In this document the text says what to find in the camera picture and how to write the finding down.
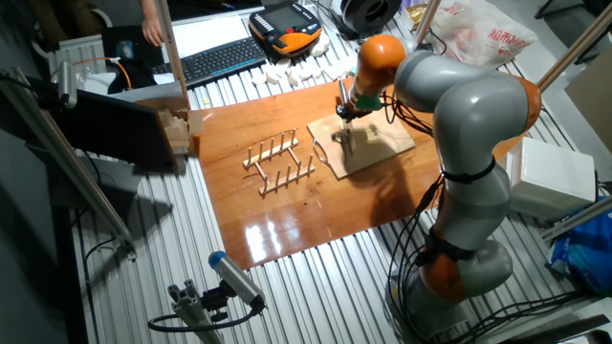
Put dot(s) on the wooden post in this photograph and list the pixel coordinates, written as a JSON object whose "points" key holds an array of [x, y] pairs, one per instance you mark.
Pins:
{"points": [[172, 57]]}

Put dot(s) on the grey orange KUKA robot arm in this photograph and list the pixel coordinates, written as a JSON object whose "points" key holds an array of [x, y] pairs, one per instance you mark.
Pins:
{"points": [[473, 114]]}

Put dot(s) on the brown cardboard panel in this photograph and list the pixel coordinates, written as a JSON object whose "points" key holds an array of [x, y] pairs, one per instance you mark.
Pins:
{"points": [[593, 100]]}

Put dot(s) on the glossy orange wooden board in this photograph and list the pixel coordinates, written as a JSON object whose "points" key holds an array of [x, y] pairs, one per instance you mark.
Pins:
{"points": [[268, 224]]}

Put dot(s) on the stainless steel cleaver knife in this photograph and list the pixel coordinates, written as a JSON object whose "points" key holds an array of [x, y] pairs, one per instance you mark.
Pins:
{"points": [[350, 138]]}

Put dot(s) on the person's forearm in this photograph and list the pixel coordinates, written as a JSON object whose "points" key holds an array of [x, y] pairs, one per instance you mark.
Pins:
{"points": [[148, 7]]}

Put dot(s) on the bamboo cutting board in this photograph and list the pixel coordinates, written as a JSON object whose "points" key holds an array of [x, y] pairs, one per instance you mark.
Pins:
{"points": [[382, 143]]}

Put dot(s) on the aluminium profile bracket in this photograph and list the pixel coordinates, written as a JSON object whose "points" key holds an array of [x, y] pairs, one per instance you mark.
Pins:
{"points": [[191, 310]]}

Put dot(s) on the black monitor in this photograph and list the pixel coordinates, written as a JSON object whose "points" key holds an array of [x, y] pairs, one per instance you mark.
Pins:
{"points": [[115, 129]]}

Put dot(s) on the silver camera blue end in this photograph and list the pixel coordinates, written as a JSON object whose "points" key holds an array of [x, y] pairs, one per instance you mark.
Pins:
{"points": [[234, 277]]}

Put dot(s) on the white plastic bag red print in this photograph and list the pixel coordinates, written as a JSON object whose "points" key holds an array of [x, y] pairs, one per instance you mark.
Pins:
{"points": [[478, 33]]}

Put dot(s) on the blue plastic bag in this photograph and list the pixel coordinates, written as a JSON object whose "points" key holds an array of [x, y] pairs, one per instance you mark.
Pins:
{"points": [[588, 253]]}

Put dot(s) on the person's hand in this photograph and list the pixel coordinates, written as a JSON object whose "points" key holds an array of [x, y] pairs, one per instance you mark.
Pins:
{"points": [[153, 31]]}

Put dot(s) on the black keyboard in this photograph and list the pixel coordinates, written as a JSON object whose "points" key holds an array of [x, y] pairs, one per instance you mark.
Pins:
{"points": [[215, 59]]}

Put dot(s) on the slanted brown frame pole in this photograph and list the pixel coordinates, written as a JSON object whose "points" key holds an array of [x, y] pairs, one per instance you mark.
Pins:
{"points": [[574, 48]]}

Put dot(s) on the black mouse pad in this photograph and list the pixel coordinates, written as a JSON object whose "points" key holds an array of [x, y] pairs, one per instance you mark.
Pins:
{"points": [[143, 48]]}

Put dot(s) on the white plastic drawer box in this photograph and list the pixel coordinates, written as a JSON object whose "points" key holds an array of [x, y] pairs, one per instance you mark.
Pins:
{"points": [[550, 181]]}

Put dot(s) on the black camera clamp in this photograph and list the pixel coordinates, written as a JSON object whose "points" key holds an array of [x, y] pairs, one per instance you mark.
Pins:
{"points": [[215, 301]]}

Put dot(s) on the short brown frame pole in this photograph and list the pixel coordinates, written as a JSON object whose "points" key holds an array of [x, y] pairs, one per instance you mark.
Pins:
{"points": [[428, 19]]}

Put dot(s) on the white radish piece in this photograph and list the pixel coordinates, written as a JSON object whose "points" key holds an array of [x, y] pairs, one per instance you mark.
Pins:
{"points": [[338, 137]]}

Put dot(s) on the large white radish chunk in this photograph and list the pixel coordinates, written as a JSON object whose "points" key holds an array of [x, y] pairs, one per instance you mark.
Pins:
{"points": [[319, 45]]}

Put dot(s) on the small wooden blocks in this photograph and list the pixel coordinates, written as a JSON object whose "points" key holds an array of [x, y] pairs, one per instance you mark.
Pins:
{"points": [[174, 129]]}

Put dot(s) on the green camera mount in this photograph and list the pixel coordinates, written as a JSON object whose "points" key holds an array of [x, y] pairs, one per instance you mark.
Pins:
{"points": [[369, 102]]}

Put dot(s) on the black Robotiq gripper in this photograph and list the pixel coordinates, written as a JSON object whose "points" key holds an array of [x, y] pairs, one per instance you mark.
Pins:
{"points": [[357, 111]]}

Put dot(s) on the wooden peg rack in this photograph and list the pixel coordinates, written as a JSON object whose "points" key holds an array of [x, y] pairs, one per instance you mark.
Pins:
{"points": [[287, 180]]}

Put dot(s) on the orange black teach pendant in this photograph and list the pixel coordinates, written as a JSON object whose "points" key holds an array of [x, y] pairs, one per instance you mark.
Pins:
{"points": [[287, 24]]}

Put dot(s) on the black filament spool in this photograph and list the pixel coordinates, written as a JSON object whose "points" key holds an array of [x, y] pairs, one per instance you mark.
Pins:
{"points": [[370, 14]]}

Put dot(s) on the gold foil packet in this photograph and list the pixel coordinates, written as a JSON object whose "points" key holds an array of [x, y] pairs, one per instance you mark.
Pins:
{"points": [[417, 14]]}

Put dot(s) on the slanted aluminium beam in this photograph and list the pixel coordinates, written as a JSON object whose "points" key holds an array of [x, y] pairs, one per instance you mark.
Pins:
{"points": [[62, 153]]}

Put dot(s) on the grey aluminium rail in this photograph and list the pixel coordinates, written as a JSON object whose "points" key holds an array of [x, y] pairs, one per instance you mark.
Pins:
{"points": [[578, 217]]}

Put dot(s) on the black computer mouse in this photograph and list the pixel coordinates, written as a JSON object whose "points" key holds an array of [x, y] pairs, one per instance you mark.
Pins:
{"points": [[124, 49]]}

